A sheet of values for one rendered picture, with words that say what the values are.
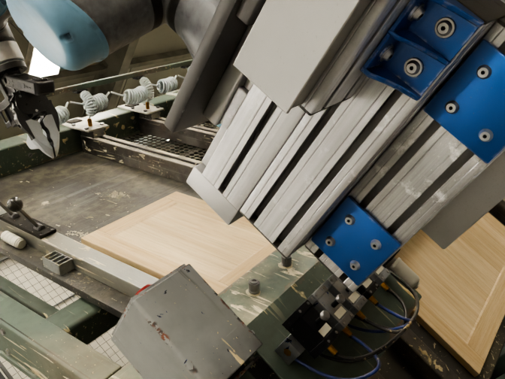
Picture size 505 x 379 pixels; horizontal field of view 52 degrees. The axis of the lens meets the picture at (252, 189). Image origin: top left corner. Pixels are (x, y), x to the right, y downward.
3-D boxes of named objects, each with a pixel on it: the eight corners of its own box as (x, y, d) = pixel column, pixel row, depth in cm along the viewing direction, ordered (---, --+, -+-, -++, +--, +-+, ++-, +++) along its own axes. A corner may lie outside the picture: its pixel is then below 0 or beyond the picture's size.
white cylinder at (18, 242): (1, 242, 140) (17, 251, 135) (-2, 233, 138) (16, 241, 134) (11, 238, 142) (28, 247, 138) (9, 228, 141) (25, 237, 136)
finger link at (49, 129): (57, 159, 116) (39, 121, 115) (69, 151, 112) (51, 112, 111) (45, 163, 113) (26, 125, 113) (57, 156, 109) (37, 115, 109)
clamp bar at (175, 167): (317, 228, 146) (322, 150, 136) (61, 147, 209) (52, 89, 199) (334, 216, 154) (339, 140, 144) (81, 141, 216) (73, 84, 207)
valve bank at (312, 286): (373, 401, 84) (272, 294, 90) (328, 432, 93) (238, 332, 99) (459, 266, 121) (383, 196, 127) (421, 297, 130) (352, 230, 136)
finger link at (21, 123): (44, 137, 110) (26, 99, 109) (47, 134, 109) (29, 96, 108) (24, 143, 107) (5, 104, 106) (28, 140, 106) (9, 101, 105)
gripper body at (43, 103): (39, 123, 116) (15, 74, 115) (55, 110, 111) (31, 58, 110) (7, 131, 111) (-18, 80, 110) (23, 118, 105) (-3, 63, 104)
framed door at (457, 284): (474, 377, 158) (479, 374, 156) (343, 250, 171) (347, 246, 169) (527, 253, 225) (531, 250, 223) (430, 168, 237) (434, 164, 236)
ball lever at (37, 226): (40, 238, 136) (9, 207, 126) (32, 234, 138) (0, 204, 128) (50, 226, 137) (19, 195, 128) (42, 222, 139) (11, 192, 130)
